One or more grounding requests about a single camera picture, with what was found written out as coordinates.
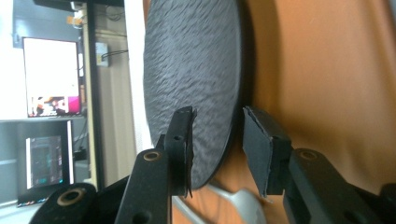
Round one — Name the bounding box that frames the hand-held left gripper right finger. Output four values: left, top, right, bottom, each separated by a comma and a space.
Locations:
242, 105, 293, 199

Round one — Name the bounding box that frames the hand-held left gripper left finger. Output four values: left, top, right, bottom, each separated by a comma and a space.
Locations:
157, 105, 198, 199

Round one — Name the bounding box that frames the silver fork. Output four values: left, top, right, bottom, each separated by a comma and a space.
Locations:
207, 184, 267, 224

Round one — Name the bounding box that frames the dark grey round plate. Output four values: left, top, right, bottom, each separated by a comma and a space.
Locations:
143, 0, 244, 190

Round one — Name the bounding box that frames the brown wooden tray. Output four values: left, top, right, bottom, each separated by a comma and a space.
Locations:
169, 0, 396, 224

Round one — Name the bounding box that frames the black metal pole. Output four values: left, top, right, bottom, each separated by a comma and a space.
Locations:
85, 0, 106, 189

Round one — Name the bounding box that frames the dark computer monitor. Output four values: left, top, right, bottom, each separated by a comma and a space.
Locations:
16, 120, 77, 206

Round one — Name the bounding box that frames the bright computer monitor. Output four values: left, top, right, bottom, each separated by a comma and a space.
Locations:
21, 36, 83, 119

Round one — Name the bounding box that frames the small white wall box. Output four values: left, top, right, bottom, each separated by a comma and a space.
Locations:
95, 41, 110, 68

